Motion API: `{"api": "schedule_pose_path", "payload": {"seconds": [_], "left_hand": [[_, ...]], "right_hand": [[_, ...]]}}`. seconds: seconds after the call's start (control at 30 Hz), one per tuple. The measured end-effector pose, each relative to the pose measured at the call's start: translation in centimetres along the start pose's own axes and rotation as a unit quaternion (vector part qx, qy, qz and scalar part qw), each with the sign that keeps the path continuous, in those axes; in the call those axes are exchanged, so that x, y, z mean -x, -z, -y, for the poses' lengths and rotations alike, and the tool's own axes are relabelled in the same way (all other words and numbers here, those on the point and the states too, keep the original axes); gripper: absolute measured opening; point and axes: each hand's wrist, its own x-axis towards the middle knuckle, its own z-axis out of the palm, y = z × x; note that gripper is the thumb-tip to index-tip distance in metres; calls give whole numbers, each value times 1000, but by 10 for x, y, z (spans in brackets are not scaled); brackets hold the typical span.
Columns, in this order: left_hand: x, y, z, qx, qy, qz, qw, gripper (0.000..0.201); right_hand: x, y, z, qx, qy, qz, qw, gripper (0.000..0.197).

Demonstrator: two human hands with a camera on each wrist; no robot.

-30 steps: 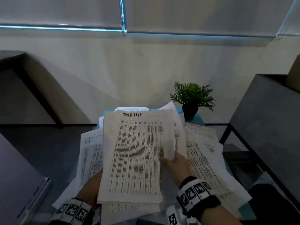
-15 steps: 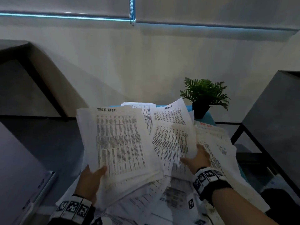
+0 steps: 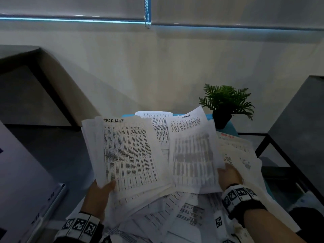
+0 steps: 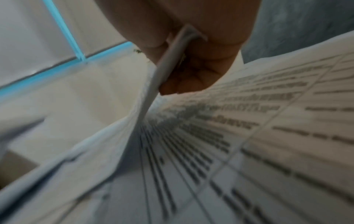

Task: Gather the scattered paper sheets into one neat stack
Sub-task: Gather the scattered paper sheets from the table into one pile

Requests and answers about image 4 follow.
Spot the person's right hand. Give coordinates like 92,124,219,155
94,0,262,96

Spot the stack of collected papers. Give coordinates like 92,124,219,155
0,24,354,224

